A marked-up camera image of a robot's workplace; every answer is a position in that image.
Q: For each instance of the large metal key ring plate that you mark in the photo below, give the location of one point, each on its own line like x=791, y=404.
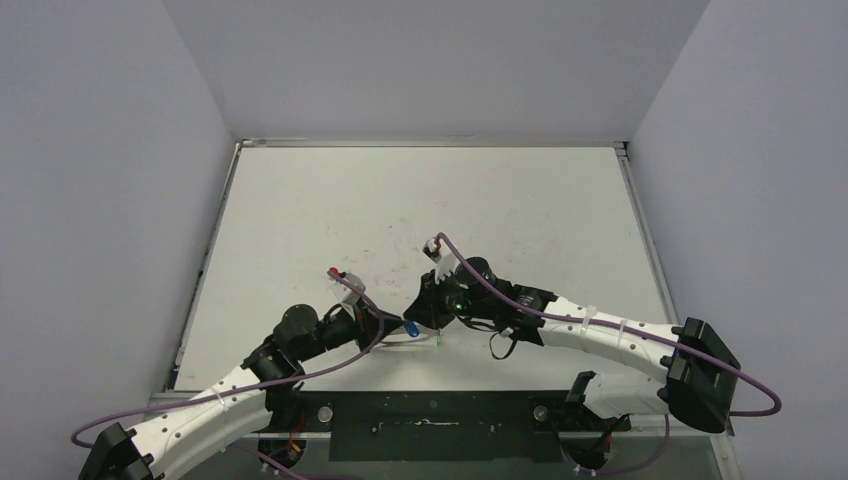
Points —
x=402, y=342

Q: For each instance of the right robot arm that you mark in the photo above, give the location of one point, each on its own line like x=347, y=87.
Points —
x=676, y=370

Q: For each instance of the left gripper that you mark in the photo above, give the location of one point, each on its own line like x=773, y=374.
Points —
x=369, y=324

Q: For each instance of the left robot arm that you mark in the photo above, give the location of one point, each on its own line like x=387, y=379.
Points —
x=249, y=398

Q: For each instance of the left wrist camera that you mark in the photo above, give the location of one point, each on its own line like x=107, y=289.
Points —
x=347, y=289

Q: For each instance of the blue tagged key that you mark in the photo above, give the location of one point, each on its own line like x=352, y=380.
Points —
x=412, y=329

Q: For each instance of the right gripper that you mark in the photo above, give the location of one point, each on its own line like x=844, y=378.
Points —
x=430, y=302

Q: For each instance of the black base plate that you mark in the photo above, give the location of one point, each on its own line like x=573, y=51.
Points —
x=366, y=443

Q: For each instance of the aluminium rail front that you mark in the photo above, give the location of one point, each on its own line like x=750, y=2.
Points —
x=325, y=411

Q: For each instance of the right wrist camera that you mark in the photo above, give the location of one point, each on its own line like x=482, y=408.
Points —
x=442, y=256

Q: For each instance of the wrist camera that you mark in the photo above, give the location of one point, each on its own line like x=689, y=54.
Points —
x=347, y=289
x=442, y=256

